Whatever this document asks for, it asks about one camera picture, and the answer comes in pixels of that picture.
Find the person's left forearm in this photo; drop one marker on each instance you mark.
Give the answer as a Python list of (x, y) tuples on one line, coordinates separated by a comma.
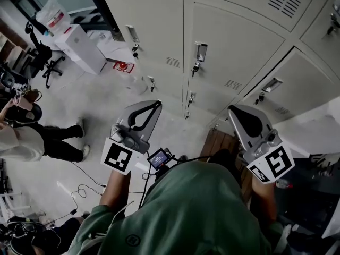
[(114, 193)]

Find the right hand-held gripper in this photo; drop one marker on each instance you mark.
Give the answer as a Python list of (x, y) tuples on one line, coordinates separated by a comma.
[(276, 163)]

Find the white desk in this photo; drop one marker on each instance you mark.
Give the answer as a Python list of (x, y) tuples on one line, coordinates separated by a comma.
[(114, 50)]

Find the person's right forearm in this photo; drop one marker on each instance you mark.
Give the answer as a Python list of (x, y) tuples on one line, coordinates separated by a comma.
[(265, 203)]

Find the white backpack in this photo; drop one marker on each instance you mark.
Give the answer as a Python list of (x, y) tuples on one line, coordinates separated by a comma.
[(325, 163)]

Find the white cubby shelf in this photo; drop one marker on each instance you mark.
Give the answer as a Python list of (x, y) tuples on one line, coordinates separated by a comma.
[(13, 49)]

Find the wooden slat platform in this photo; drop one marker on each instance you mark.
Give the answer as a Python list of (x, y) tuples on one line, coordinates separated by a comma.
[(215, 142)]

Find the plastic bottle red label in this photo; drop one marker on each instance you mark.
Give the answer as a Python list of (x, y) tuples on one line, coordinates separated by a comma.
[(284, 184)]

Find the person's black trousers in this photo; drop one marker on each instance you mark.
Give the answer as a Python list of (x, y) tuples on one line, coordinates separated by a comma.
[(225, 166)]

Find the beige metal locker cabinet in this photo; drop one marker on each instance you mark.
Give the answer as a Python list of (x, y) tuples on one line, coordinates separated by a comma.
[(148, 36)]

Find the person's green shirt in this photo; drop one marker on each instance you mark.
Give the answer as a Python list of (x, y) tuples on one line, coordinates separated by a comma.
[(186, 216)]

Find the white carton box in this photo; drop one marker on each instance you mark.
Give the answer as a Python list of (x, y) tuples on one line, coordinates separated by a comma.
[(79, 49)]

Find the plastic wrapped water jug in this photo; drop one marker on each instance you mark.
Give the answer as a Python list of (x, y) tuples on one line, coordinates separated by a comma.
[(53, 13)]

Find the white foam box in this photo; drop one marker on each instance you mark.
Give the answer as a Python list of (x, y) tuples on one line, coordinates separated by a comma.
[(313, 131)]

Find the black office chair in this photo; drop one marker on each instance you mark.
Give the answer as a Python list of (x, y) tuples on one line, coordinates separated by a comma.
[(42, 57)]

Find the clear water jug red cap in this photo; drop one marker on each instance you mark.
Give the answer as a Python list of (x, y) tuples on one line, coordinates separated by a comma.
[(123, 66)]

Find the white foam tray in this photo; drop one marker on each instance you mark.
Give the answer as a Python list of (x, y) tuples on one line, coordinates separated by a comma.
[(333, 224)]

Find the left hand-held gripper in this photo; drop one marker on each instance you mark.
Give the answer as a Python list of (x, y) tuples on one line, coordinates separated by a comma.
[(117, 157)]

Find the grey metal locker door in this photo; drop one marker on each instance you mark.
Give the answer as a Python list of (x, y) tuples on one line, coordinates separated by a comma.
[(207, 100), (305, 84)]

